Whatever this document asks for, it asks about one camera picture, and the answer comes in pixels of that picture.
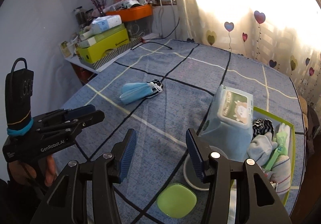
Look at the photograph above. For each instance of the clear plastic container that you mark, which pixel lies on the clear plastic container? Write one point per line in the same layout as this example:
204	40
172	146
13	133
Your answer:
138	28

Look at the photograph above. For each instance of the blue face mask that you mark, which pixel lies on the blue face mask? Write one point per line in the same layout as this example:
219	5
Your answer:
135	92

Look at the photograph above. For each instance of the tall glass jar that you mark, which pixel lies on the tall glass jar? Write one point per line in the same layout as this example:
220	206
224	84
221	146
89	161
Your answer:
79	18

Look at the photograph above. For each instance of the blue wet wipes pack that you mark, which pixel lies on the blue wet wipes pack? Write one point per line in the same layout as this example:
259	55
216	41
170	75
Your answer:
225	123

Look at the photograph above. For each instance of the black white striped sock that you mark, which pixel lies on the black white striped sock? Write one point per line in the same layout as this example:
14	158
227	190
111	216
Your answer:
263	126
156	88

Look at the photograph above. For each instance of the white round container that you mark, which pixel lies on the white round container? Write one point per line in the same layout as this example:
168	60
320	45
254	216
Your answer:
188	171

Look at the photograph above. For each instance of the person's left hand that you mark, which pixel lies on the person's left hand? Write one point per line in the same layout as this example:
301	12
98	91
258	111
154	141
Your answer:
17	171

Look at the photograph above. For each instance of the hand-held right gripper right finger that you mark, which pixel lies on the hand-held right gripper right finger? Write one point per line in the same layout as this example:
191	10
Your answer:
194	153

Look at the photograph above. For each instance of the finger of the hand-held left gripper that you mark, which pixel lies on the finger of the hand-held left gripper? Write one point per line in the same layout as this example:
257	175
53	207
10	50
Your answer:
80	111
92	116

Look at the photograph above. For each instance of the orange plastic basin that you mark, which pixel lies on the orange plastic basin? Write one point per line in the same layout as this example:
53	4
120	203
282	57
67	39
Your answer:
135	12

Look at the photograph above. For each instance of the green storage box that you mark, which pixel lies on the green storage box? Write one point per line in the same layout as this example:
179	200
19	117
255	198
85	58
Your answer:
294	163

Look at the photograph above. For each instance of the heart-print curtain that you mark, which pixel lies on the heart-print curtain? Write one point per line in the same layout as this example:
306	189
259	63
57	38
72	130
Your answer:
250	13

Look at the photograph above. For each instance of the white side shelf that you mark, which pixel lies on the white side shelf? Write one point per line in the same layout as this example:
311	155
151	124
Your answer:
100	68

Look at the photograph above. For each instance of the small yellow-green carton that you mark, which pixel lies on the small yellow-green carton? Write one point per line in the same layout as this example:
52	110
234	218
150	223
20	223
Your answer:
65	49

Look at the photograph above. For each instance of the yellow-green cardboard box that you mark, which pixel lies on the yellow-green cardboard box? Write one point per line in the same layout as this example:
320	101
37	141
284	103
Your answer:
105	47

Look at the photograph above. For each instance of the blue tissue pack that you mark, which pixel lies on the blue tissue pack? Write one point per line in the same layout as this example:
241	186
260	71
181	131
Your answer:
106	23

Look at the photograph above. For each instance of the blue plaid bed sheet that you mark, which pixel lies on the blue plaid bed sheet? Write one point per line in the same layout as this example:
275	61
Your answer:
163	113

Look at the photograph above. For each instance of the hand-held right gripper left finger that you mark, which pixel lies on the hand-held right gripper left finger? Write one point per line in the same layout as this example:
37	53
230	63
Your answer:
128	156

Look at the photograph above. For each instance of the dark cloth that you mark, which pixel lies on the dark cloth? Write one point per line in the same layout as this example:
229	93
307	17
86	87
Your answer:
312	128

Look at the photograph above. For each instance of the light green flat box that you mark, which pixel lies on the light green flat box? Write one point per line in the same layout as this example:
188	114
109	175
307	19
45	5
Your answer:
100	37

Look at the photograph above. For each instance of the striped cardboard tray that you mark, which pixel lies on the striped cardboard tray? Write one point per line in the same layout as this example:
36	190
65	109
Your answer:
112	57

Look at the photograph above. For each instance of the small glass jar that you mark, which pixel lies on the small glass jar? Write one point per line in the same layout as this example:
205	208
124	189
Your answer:
89	15

